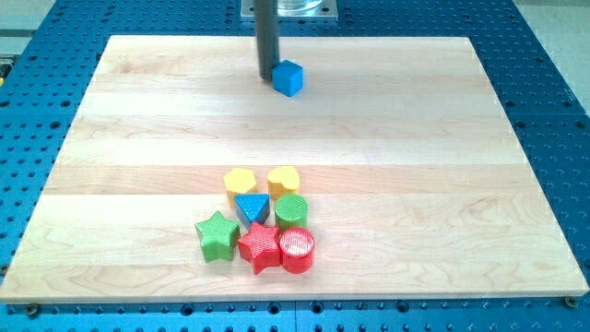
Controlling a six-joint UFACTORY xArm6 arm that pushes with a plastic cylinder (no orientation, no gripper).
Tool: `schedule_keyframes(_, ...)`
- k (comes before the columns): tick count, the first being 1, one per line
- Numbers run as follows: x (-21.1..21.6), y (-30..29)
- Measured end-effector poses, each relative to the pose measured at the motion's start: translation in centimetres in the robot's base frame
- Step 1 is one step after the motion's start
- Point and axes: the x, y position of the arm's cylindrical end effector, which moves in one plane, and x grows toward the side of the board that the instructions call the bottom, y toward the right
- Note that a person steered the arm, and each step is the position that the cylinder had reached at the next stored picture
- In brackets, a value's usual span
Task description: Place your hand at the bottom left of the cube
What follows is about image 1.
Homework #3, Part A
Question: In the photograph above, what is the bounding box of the blue triangle block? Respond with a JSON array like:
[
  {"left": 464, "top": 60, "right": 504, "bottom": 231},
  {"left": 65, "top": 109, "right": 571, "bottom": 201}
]
[{"left": 234, "top": 194, "right": 270, "bottom": 229}]

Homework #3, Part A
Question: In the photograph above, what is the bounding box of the red star block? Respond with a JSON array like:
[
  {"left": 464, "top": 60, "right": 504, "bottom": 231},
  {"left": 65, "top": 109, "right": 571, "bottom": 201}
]
[{"left": 238, "top": 222, "right": 281, "bottom": 274}]

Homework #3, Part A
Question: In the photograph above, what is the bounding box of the green cylinder block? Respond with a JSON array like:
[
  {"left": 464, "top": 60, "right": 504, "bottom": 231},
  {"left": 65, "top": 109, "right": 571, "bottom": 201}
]
[{"left": 275, "top": 194, "right": 309, "bottom": 231}]

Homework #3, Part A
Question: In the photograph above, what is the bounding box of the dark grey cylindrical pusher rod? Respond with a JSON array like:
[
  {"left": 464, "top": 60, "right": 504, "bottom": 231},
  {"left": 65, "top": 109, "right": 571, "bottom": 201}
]
[{"left": 254, "top": 0, "right": 280, "bottom": 81}]

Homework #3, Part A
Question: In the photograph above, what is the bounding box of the light wooden board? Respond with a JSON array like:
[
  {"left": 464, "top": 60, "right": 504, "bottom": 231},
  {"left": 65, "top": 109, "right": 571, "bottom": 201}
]
[{"left": 1, "top": 36, "right": 588, "bottom": 303}]

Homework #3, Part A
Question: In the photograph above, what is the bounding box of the blue cube block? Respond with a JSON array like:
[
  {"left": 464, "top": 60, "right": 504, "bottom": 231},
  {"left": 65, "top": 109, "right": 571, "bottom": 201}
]
[{"left": 272, "top": 60, "right": 303, "bottom": 97}]

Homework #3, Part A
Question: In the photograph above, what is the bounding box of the yellow hexagon block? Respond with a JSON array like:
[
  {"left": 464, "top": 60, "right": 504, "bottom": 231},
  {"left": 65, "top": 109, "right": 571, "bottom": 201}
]
[{"left": 223, "top": 168, "right": 258, "bottom": 208}]

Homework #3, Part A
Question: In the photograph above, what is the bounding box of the yellow heart block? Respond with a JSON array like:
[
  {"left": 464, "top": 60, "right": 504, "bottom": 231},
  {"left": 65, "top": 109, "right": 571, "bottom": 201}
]
[{"left": 266, "top": 166, "right": 301, "bottom": 200}]

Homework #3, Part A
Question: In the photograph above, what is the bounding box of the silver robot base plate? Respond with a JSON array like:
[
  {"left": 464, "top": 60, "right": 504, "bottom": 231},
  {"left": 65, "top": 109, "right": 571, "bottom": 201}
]
[{"left": 240, "top": 0, "right": 339, "bottom": 23}]

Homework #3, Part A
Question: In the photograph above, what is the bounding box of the green star block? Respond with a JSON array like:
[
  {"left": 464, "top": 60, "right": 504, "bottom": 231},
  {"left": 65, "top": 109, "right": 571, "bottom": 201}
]
[{"left": 195, "top": 210, "right": 241, "bottom": 262}]

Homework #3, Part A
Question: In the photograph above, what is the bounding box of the red cylinder block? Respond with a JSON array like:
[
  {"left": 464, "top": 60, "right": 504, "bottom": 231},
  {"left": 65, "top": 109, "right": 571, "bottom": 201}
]
[{"left": 279, "top": 227, "right": 315, "bottom": 274}]

